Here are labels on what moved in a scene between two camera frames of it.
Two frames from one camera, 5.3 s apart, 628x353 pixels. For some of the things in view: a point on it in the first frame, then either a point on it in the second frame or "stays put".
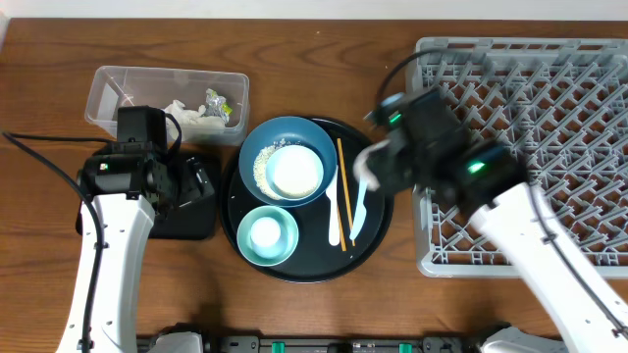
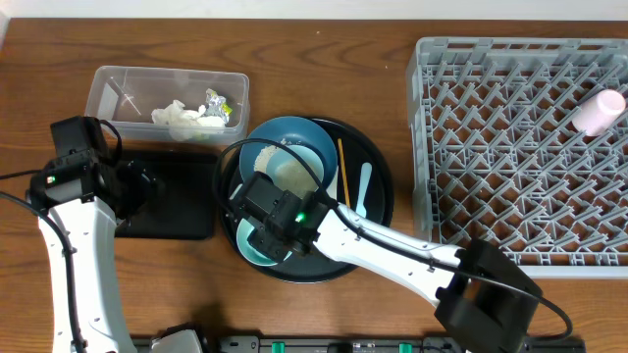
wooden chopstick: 346,192 stays put
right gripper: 381,173 -> 261,242
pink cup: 360,166 -> 599,113
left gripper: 168,208 -> 141,178
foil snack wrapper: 217,106 stays put
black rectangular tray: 195,216 stays put
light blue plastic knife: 360,213 stays put
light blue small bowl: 294,172 stays put
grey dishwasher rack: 562,104 stays put
